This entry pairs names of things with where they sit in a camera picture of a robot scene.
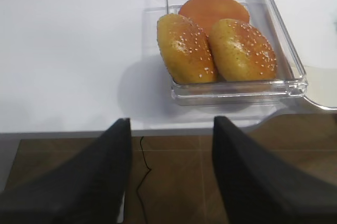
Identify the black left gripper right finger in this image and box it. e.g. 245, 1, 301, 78
212, 116, 336, 223

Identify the left sesame top bun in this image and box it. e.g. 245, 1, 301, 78
157, 14, 217, 84

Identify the thin black floor cable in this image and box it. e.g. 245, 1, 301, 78
123, 136, 152, 224

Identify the right sesame top bun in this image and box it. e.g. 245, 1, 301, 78
209, 18, 278, 82

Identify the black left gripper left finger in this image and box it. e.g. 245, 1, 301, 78
1, 119, 132, 223

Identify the clear bun container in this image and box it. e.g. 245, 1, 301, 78
166, 0, 308, 105

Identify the flat orange bottom bun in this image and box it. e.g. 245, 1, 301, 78
179, 0, 250, 35

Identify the sesame bun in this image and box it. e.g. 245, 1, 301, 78
209, 18, 278, 82
157, 14, 217, 84

